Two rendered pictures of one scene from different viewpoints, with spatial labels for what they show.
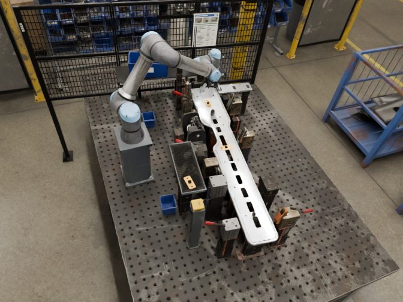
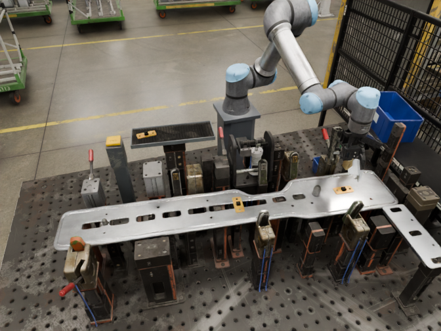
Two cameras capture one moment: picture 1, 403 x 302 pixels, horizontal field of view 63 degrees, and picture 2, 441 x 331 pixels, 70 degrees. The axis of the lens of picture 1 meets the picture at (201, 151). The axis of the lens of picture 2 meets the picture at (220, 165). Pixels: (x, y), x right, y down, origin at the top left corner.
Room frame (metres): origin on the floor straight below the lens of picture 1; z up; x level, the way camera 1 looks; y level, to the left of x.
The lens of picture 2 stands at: (1.59, -1.07, 1.95)
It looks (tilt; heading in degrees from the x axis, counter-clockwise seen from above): 39 degrees down; 99
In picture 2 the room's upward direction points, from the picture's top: straight up
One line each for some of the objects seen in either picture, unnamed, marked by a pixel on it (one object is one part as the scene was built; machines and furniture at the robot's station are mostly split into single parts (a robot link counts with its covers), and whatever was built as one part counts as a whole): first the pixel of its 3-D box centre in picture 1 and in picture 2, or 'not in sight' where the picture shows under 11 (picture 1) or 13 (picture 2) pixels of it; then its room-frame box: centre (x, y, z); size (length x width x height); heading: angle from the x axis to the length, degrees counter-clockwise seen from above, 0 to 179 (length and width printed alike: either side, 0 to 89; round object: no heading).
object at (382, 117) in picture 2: (148, 64); (389, 115); (2.23, 0.50, 1.10); 0.30 x 0.17 x 0.13; 101
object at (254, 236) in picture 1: (228, 150); (233, 207); (1.50, -0.18, 1.00); 1.38 x 0.22 x 0.02; 20
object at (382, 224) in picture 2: (225, 109); (371, 245); (2.09, -0.16, 0.84); 0.11 x 0.10 x 0.28; 110
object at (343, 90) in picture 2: (202, 63); (340, 94); (1.86, 0.06, 1.41); 0.11 x 0.11 x 0.08; 36
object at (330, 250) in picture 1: (206, 153); (279, 236); (1.72, -0.04, 0.68); 2.56 x 1.61 x 0.04; 26
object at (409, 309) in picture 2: (243, 100); (419, 283); (2.23, -0.31, 0.84); 0.11 x 0.06 x 0.29; 110
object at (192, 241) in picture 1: (195, 226); (123, 180); (0.94, -0.01, 0.92); 0.08 x 0.08 x 0.44; 20
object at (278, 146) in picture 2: not in sight; (272, 179); (1.66, 0.11, 0.91); 0.07 x 0.05 x 0.42; 110
